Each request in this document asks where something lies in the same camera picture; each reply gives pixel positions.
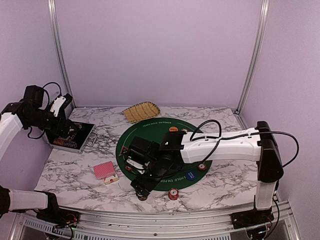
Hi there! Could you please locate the black poker chip stack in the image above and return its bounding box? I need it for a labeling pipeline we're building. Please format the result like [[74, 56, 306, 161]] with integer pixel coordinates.
[[136, 193, 148, 201]]

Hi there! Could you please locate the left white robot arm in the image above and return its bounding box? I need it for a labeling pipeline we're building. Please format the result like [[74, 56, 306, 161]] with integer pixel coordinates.
[[0, 100, 80, 223]]

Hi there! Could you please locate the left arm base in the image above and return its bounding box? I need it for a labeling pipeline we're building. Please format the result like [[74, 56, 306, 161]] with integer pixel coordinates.
[[36, 191, 80, 228]]

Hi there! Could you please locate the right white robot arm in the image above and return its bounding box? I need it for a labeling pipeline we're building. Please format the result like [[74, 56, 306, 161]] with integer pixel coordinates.
[[126, 121, 284, 224]]

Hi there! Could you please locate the left aluminium frame post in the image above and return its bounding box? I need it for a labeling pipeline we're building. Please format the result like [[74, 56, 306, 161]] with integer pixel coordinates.
[[47, 0, 73, 95]]

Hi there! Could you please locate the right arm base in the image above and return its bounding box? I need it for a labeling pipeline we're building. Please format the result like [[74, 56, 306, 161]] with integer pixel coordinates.
[[230, 205, 275, 229]]

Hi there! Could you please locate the orange purple chip row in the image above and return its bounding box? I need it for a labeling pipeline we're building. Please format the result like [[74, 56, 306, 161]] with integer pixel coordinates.
[[53, 138, 77, 149]]

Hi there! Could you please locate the green round poker mat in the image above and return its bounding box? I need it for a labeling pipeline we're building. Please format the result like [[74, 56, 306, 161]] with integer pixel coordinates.
[[115, 117, 212, 192]]

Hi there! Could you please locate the front aluminium rail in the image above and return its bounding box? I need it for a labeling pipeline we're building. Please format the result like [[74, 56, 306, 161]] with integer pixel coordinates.
[[7, 201, 301, 240]]

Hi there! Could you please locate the orange big blind button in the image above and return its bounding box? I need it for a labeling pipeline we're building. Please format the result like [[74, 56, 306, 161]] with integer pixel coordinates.
[[169, 126, 179, 132]]

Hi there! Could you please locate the red backed card deck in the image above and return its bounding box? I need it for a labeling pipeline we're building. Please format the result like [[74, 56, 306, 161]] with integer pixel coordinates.
[[93, 161, 116, 180]]

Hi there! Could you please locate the woven bamboo tray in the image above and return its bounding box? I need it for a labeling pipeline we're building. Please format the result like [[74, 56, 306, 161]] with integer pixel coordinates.
[[122, 101, 161, 123]]

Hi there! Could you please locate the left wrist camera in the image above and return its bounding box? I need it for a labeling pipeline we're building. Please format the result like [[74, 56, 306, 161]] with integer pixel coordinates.
[[50, 93, 73, 117]]

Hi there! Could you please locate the triangular all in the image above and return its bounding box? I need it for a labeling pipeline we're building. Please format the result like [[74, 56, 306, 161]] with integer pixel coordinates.
[[119, 146, 128, 156]]

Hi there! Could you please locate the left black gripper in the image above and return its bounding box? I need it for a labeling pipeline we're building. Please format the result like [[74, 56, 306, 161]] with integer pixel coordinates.
[[26, 109, 79, 138]]

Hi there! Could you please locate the aluminium poker case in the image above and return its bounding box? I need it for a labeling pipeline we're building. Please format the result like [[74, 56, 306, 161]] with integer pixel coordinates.
[[42, 107, 99, 154]]

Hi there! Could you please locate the right aluminium frame post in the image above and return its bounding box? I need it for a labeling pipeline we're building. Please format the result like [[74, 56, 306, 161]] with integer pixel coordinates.
[[234, 0, 270, 115]]

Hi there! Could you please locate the blue small blind button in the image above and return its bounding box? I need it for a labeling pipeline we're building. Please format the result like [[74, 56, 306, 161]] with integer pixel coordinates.
[[185, 171, 197, 181]]

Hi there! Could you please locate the red poker chip stack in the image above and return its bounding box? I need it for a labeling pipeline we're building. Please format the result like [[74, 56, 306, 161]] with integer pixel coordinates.
[[168, 188, 179, 201]]

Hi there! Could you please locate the ace card box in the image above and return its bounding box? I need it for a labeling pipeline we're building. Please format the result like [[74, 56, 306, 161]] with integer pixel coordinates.
[[103, 174, 119, 185]]

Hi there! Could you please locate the aluminium frame post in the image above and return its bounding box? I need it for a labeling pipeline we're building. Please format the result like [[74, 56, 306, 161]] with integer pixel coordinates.
[[234, 0, 270, 115], [47, 0, 73, 95]]

